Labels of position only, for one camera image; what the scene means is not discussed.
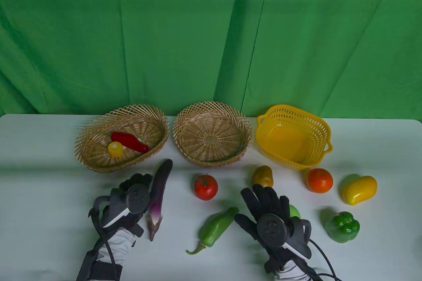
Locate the person's right hand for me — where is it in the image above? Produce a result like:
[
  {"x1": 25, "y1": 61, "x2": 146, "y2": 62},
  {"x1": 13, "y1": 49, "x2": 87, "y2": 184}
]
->
[{"x1": 234, "y1": 184, "x2": 312, "y2": 273}]

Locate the person's left hand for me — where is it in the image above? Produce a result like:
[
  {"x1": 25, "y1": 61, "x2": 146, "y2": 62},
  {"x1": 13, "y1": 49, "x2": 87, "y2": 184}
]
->
[{"x1": 88, "y1": 173, "x2": 154, "y2": 237}]

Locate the brown pear object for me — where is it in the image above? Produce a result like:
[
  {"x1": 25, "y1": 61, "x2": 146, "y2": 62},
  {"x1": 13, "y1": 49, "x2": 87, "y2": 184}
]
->
[{"x1": 252, "y1": 165, "x2": 274, "y2": 188}]

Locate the oval wicker basket container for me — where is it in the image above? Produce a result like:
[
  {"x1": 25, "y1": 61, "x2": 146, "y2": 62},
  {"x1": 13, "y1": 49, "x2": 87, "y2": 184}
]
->
[{"x1": 75, "y1": 104, "x2": 170, "y2": 173}]

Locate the purple eggplant object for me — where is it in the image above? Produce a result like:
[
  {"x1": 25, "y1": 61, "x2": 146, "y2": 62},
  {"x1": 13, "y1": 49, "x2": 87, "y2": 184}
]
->
[{"x1": 145, "y1": 159, "x2": 173, "y2": 242}]

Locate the long green pepper object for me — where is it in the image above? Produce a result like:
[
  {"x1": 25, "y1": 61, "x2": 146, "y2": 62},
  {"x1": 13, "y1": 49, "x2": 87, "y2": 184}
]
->
[{"x1": 186, "y1": 207, "x2": 239, "y2": 255}]

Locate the small yellow pepper object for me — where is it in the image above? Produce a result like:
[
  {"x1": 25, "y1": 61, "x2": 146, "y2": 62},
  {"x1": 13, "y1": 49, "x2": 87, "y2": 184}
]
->
[{"x1": 108, "y1": 142, "x2": 124, "y2": 158}]

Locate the orange fruit object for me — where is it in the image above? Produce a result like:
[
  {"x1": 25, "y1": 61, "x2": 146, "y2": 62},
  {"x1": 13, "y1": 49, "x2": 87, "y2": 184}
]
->
[{"x1": 307, "y1": 168, "x2": 334, "y2": 193}]

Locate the red tomato object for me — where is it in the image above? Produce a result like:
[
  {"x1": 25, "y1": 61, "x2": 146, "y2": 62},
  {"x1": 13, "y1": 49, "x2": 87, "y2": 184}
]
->
[{"x1": 194, "y1": 174, "x2": 218, "y2": 201}]

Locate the red chili pepper object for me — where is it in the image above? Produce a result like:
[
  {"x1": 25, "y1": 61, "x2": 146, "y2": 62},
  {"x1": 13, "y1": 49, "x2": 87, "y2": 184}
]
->
[{"x1": 111, "y1": 132, "x2": 149, "y2": 154}]

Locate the yellow plastic basket container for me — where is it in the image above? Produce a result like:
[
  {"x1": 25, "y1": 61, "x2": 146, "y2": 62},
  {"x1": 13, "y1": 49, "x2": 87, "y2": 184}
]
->
[{"x1": 256, "y1": 104, "x2": 333, "y2": 171}]

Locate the green bell pepper object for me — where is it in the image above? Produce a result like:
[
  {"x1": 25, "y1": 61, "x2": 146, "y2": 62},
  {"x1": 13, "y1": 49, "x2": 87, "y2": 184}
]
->
[{"x1": 325, "y1": 211, "x2": 360, "y2": 243}]

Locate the round wicker basket container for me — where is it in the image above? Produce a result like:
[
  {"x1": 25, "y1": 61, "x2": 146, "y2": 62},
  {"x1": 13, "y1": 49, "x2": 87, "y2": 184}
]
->
[{"x1": 173, "y1": 101, "x2": 252, "y2": 167}]

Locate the yellow mango object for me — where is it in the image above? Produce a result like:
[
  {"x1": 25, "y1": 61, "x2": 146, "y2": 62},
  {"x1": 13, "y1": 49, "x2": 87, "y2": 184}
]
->
[{"x1": 342, "y1": 176, "x2": 377, "y2": 206}]

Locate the person's left forearm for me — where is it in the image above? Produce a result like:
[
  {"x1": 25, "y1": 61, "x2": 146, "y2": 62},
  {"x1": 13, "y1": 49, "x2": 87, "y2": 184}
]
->
[{"x1": 76, "y1": 228, "x2": 136, "y2": 281}]

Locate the person's right forearm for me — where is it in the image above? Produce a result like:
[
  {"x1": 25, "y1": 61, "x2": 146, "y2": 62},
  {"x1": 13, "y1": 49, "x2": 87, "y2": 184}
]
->
[{"x1": 275, "y1": 259, "x2": 317, "y2": 281}]

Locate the green background cloth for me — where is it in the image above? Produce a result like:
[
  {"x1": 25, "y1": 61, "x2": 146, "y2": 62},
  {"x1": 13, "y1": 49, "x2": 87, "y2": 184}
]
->
[{"x1": 0, "y1": 0, "x2": 422, "y2": 120}]

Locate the black round tracker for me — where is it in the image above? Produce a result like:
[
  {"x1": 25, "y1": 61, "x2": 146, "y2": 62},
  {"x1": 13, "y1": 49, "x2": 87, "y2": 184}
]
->
[
  {"x1": 103, "y1": 184, "x2": 151, "y2": 228},
  {"x1": 257, "y1": 214, "x2": 311, "y2": 259}
]

